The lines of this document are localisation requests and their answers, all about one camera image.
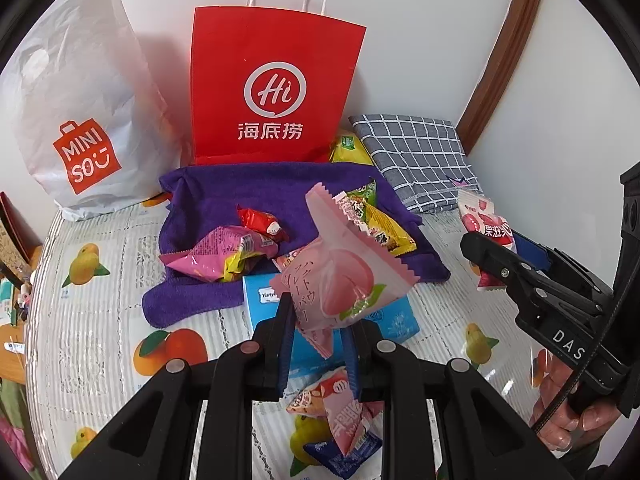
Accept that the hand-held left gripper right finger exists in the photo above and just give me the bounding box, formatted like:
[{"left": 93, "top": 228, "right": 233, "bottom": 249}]
[{"left": 344, "top": 320, "right": 576, "bottom": 480}]

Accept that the red paper bag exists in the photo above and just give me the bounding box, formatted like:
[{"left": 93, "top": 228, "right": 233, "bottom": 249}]
[{"left": 190, "top": 0, "right": 368, "bottom": 167}]

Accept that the pale pink peach snack packet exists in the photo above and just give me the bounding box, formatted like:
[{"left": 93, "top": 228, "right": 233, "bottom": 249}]
[{"left": 270, "top": 183, "right": 418, "bottom": 361}]

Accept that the wooden door frame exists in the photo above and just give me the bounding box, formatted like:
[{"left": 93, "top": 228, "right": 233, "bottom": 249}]
[{"left": 457, "top": 0, "right": 548, "bottom": 158}]

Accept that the yellow snack packet green label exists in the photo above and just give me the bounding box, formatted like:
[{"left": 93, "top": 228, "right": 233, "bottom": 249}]
[{"left": 328, "top": 135, "right": 375, "bottom": 166}]

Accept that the orange red snack packet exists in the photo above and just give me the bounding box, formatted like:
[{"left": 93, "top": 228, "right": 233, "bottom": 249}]
[{"left": 286, "top": 367, "right": 351, "bottom": 418}]

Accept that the blue tissue box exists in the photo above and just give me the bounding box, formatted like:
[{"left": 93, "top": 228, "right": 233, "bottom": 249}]
[{"left": 242, "top": 274, "right": 421, "bottom": 373}]

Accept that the white plastic bag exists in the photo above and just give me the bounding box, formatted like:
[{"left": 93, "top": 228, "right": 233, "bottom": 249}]
[{"left": 0, "top": 0, "right": 183, "bottom": 222}]

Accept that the yellow brown snack packet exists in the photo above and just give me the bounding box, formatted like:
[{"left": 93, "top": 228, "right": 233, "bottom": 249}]
[{"left": 357, "top": 202, "right": 418, "bottom": 259}]

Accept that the person's right hand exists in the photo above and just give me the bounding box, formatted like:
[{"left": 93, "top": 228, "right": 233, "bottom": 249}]
[{"left": 530, "top": 352, "right": 631, "bottom": 453}]

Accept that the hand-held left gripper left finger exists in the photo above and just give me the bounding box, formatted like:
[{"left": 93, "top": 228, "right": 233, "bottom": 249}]
[{"left": 60, "top": 292, "right": 297, "bottom": 480}]

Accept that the grey checked cloth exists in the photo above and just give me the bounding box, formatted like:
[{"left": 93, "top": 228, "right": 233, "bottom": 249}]
[{"left": 348, "top": 114, "right": 483, "bottom": 215}]

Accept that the purple towel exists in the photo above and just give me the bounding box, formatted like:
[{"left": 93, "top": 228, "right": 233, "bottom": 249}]
[{"left": 141, "top": 161, "right": 451, "bottom": 330}]

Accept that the red candy packet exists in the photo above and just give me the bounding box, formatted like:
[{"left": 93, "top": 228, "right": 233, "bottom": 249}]
[{"left": 236, "top": 205, "right": 291, "bottom": 243}]

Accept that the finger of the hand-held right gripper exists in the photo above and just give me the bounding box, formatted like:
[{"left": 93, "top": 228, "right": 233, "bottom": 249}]
[
  {"left": 512, "top": 232, "right": 557, "bottom": 273},
  {"left": 460, "top": 231, "right": 551, "bottom": 306}
]

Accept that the fruit print table cover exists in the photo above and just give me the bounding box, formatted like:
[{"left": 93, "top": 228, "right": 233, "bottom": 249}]
[{"left": 22, "top": 195, "right": 640, "bottom": 480}]

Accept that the red white snack packet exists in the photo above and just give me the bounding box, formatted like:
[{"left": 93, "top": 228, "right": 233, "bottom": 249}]
[{"left": 457, "top": 187, "right": 518, "bottom": 292}]

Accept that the dark blue snack packet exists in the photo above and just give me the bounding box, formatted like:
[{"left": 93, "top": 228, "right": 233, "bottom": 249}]
[{"left": 302, "top": 432, "right": 383, "bottom": 478}]

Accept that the pink yellow snack packet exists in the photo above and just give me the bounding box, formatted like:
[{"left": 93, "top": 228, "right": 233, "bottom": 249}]
[{"left": 159, "top": 225, "right": 278, "bottom": 283}]

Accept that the orange white snack packet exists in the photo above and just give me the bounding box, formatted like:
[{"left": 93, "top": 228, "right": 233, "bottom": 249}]
[{"left": 272, "top": 247, "right": 313, "bottom": 273}]

